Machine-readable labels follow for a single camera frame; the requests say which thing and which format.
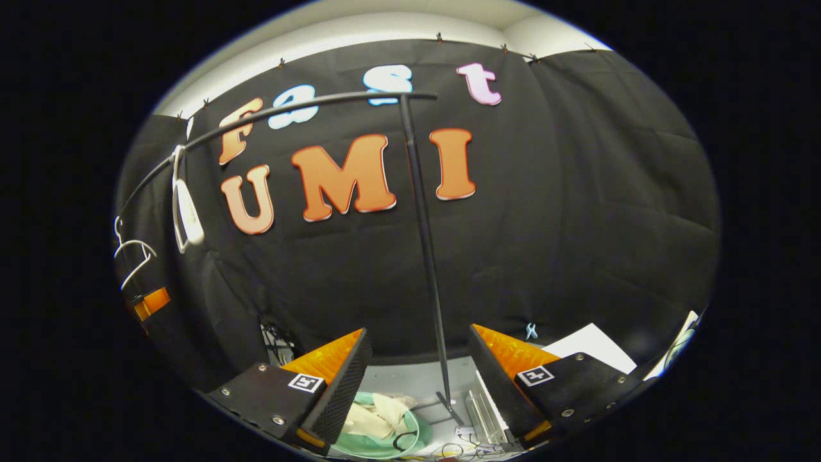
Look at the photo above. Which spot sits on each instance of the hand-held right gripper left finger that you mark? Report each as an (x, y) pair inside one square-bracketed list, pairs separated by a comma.
[(340, 391)]

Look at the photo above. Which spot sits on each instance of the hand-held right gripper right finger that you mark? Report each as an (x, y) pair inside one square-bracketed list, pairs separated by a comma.
[(497, 385)]

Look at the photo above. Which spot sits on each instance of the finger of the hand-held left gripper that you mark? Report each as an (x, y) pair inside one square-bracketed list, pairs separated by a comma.
[(152, 303)]

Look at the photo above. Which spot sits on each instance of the cream shirt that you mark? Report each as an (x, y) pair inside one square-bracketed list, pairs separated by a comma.
[(375, 417)]

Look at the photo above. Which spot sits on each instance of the green laundry hamper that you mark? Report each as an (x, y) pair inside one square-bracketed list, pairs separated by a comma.
[(359, 444)]

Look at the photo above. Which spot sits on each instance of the white plastic hanger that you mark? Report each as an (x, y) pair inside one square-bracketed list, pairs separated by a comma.
[(136, 247), (189, 218)]

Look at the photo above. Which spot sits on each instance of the black clothes rack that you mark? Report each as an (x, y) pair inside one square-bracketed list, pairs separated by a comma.
[(423, 224)]

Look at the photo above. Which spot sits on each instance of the small blue clip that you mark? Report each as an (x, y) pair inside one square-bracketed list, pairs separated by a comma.
[(531, 331)]

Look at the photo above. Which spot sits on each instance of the white paper sheet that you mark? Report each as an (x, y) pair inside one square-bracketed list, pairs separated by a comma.
[(593, 350)]

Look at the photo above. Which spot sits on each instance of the black backdrop cloth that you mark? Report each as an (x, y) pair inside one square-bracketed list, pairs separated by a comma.
[(577, 224)]

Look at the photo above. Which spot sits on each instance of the grey metal bracket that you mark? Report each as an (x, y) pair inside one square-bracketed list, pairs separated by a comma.
[(484, 414)]

